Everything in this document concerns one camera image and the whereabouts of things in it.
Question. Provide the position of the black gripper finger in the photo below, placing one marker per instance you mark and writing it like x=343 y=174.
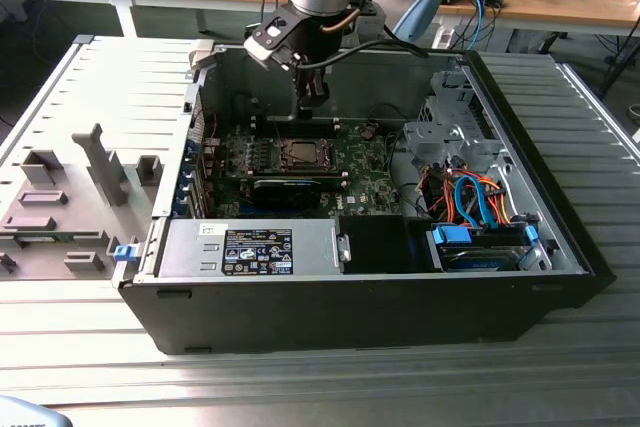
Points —
x=303 y=92
x=321 y=88

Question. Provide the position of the RAM slot white clips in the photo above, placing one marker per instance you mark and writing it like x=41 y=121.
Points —
x=287 y=129
x=287 y=121

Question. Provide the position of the black graphics card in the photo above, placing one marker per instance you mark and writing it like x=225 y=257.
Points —
x=285 y=195

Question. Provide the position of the green motherboard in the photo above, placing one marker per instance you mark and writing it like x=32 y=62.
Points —
x=372 y=182

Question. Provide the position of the beige case latch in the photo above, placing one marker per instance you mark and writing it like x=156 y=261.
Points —
x=202 y=54

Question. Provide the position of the small white device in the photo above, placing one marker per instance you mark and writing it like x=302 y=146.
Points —
x=443 y=38

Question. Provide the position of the perforated metal drive cage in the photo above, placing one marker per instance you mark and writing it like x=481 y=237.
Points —
x=450 y=92

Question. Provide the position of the black plastic shroud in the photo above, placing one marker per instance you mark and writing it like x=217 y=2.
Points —
x=375 y=242

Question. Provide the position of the grey power supply unit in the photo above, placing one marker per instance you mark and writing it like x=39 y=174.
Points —
x=190 y=247

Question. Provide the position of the black PC case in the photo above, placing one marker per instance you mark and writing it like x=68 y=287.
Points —
x=350 y=312

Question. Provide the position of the hard disk in blue carrier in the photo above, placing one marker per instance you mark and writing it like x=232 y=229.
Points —
x=480 y=261

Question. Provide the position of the blue disk carrier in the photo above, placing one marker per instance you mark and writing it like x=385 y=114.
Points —
x=125 y=253

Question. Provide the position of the grey parts rack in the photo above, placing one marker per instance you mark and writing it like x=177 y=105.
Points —
x=80 y=219

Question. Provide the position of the RAM stick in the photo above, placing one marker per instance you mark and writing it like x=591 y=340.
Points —
x=45 y=238

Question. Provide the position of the pale grey device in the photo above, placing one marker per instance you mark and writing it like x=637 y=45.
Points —
x=25 y=414

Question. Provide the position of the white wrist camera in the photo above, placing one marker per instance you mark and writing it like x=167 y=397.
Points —
x=270 y=42

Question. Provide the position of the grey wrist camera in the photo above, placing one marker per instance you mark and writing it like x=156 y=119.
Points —
x=371 y=22

